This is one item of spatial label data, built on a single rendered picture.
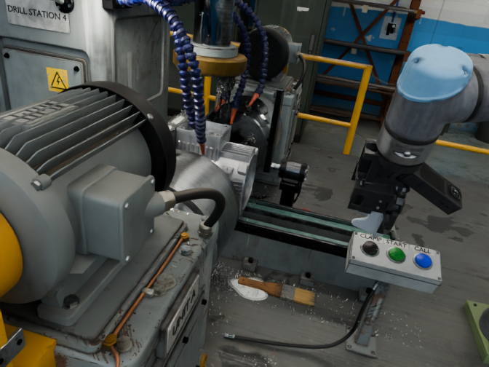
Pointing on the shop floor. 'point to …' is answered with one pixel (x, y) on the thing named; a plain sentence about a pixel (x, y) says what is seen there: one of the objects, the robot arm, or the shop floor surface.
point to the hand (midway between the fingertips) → (378, 231)
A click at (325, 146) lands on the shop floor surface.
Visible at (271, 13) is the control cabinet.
